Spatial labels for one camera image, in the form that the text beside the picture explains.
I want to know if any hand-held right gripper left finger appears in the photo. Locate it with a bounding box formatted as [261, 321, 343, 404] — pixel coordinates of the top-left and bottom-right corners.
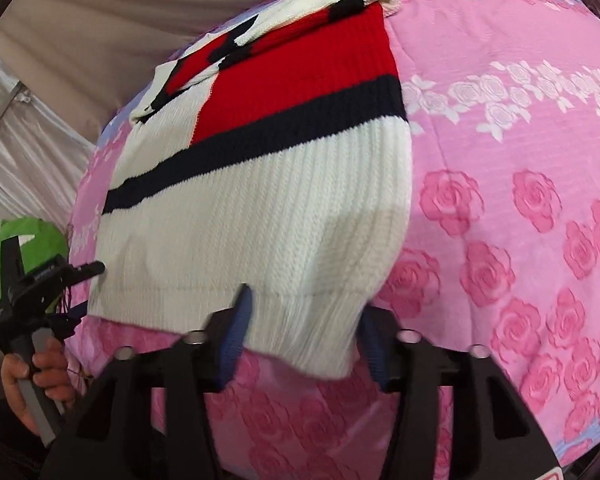
[44, 284, 254, 480]

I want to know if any white red navy knit sweater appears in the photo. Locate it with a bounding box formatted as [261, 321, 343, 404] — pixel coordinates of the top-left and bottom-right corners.
[87, 0, 415, 380]

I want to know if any person's left hand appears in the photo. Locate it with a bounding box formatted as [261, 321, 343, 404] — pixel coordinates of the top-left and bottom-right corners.
[1, 336, 76, 435]

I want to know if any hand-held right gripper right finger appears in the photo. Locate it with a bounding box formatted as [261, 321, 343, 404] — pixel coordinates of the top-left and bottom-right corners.
[356, 307, 561, 480]

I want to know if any silver grey curtain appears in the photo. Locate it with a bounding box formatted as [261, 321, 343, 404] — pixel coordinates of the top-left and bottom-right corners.
[0, 46, 97, 264]

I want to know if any green round object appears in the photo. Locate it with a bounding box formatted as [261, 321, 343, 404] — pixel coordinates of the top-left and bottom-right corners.
[0, 217, 69, 324]

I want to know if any beige fabric sheet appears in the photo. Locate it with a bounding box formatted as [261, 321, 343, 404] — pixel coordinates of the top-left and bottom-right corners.
[0, 0, 506, 142]

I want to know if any pink rose print blanket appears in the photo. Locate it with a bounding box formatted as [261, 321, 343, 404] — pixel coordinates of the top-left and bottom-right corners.
[68, 0, 600, 480]

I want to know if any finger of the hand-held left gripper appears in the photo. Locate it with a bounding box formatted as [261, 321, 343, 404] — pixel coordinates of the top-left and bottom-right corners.
[68, 261, 106, 284]

